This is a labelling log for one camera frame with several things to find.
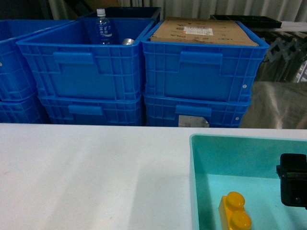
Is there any lower middle blue crate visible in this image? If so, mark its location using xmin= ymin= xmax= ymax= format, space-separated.
xmin=38 ymin=96 xmax=145 ymax=126

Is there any teal plastic tray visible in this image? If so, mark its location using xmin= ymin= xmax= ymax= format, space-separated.
xmin=189 ymin=134 xmax=307 ymax=230

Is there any silver can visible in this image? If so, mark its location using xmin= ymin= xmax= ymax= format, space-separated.
xmin=122 ymin=38 xmax=135 ymax=46

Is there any lower right blue crate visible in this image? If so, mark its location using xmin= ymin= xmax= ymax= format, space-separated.
xmin=144 ymin=94 xmax=251 ymax=128

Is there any clear water bottle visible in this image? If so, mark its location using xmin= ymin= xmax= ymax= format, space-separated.
xmin=95 ymin=8 xmax=113 ymax=45

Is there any upper right blue crate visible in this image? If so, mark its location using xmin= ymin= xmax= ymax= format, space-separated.
xmin=142 ymin=21 xmax=269 ymax=103

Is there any upper middle blue crate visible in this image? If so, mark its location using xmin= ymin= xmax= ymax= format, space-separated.
xmin=17 ymin=18 xmax=155 ymax=101

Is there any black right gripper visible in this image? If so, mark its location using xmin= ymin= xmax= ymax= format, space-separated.
xmin=276 ymin=153 xmax=307 ymax=207

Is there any dark blue rear crate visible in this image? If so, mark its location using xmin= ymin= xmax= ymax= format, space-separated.
xmin=78 ymin=6 xmax=162 ymax=23

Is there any yellow toy block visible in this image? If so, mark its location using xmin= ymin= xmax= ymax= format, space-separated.
xmin=218 ymin=191 xmax=252 ymax=230

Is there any lower left blue crate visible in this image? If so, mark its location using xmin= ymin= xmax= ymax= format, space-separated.
xmin=0 ymin=93 xmax=51 ymax=124

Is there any upper left blue crate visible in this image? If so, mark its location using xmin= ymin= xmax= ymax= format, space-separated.
xmin=0 ymin=19 xmax=70 ymax=102

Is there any grey folding lattice gate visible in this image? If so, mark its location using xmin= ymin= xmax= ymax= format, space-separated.
xmin=263 ymin=36 xmax=307 ymax=62

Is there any black tray in background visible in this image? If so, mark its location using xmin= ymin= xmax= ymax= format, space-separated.
xmin=210 ymin=14 xmax=282 ymax=28

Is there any cardboard box in crate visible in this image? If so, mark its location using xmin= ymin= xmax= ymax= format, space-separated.
xmin=150 ymin=17 xmax=258 ymax=46

